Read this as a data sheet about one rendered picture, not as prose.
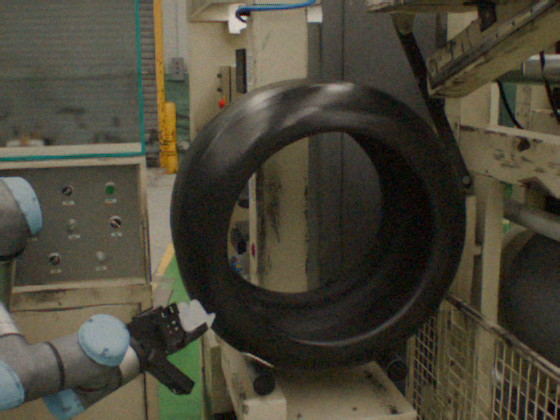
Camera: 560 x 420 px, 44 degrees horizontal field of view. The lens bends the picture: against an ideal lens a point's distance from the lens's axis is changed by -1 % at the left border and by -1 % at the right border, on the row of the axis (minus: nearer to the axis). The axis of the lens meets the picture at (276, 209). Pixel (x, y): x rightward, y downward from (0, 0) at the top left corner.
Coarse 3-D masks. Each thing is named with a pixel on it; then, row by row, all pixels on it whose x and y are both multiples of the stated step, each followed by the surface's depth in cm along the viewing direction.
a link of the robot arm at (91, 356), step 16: (96, 320) 101; (112, 320) 102; (64, 336) 101; (80, 336) 99; (96, 336) 99; (112, 336) 100; (128, 336) 102; (64, 352) 97; (80, 352) 99; (96, 352) 98; (112, 352) 99; (64, 368) 96; (80, 368) 98; (96, 368) 100; (112, 368) 102; (80, 384) 100; (96, 384) 104
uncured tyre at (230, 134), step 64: (256, 128) 127; (320, 128) 128; (384, 128) 131; (192, 192) 129; (384, 192) 164; (448, 192) 136; (192, 256) 130; (384, 256) 167; (448, 256) 139; (256, 320) 133; (320, 320) 164; (384, 320) 140
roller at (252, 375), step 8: (240, 352) 153; (248, 360) 145; (248, 368) 143; (256, 368) 140; (264, 368) 140; (248, 376) 142; (256, 376) 137; (264, 376) 137; (256, 384) 137; (264, 384) 137; (272, 384) 137; (256, 392) 137; (264, 392) 137
